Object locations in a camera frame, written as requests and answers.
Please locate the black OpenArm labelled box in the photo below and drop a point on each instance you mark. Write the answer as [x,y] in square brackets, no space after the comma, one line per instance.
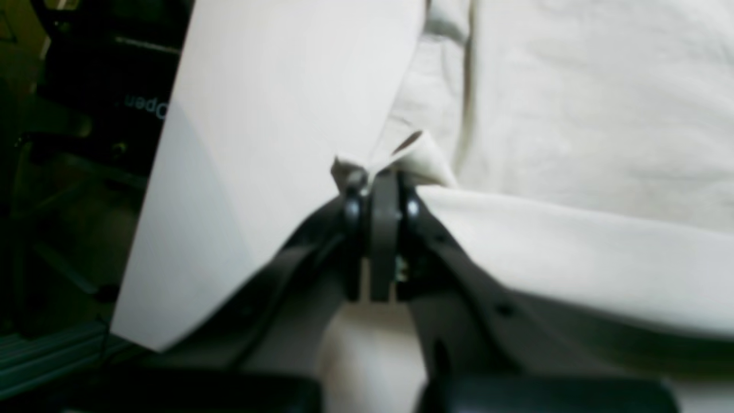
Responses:
[114,62]

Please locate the beige t-shirt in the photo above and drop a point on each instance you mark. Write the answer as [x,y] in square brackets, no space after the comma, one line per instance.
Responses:
[581,153]

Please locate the grey aluminium frame rail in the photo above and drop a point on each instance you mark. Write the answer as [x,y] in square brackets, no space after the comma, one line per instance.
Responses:
[30,363]

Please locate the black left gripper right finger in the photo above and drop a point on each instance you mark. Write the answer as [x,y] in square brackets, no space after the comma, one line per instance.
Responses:
[482,350]

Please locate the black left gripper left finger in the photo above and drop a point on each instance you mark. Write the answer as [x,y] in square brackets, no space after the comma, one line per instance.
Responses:
[257,352]

